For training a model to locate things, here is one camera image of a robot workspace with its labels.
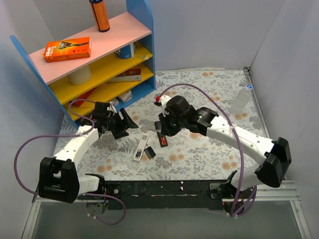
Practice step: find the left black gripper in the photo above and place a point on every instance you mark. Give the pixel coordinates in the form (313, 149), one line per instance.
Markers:
(119, 124)

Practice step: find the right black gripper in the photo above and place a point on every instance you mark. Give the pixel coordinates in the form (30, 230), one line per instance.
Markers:
(164, 125)

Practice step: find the white remote control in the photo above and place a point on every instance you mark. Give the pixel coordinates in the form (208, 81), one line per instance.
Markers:
(140, 149)

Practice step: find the black remote control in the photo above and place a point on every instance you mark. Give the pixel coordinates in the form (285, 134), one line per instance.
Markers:
(159, 136)

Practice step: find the black battery cover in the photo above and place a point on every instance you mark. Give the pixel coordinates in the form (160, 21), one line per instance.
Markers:
(150, 152)

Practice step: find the white battery cover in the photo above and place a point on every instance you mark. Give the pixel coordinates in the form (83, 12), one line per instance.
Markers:
(161, 150)

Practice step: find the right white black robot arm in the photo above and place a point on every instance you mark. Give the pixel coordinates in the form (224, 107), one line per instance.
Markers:
(272, 157)

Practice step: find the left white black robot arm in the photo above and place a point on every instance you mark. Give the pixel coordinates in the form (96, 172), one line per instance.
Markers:
(58, 177)

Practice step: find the red AAA battery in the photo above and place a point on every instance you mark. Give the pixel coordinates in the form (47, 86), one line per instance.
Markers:
(163, 142)

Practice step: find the small white box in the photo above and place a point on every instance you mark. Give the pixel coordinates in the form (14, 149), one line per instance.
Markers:
(125, 97)

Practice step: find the floral table mat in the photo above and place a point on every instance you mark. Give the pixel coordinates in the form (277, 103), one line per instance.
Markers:
(189, 156)

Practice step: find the red white flat box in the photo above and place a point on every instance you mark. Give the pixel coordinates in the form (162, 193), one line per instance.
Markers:
(130, 75)

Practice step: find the clear plastic bottle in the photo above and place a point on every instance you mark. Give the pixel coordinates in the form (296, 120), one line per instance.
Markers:
(241, 100)

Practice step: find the red box lower shelf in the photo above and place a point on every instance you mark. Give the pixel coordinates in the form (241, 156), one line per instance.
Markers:
(81, 99)

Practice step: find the white paper roll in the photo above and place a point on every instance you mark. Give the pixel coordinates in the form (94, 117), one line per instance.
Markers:
(80, 76)

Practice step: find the blue white can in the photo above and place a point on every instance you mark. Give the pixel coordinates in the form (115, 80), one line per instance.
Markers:
(126, 52)

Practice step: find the orange razor box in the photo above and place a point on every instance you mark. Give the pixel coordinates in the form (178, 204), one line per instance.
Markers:
(69, 49)

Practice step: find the orange cylindrical bottle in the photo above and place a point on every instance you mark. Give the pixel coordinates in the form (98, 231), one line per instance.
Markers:
(100, 15)

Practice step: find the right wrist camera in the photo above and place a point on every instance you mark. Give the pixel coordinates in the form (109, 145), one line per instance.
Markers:
(161, 101)

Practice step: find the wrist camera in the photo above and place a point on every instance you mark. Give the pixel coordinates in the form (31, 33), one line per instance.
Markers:
(111, 108)
(161, 101)

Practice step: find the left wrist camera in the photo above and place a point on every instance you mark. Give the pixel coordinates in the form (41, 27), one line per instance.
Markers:
(111, 108)

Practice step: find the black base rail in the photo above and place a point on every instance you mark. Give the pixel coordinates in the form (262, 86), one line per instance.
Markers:
(171, 194)

